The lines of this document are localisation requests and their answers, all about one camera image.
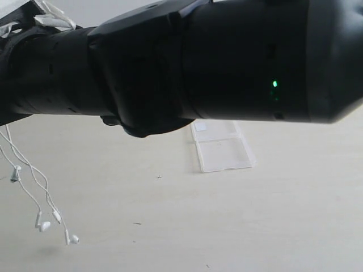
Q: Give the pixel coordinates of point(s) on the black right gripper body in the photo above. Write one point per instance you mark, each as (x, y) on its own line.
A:
(48, 72)

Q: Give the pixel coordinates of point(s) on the clear plastic storage case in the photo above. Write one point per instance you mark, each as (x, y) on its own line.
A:
(221, 146)

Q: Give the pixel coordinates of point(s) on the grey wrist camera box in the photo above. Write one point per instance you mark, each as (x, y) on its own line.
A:
(19, 15)

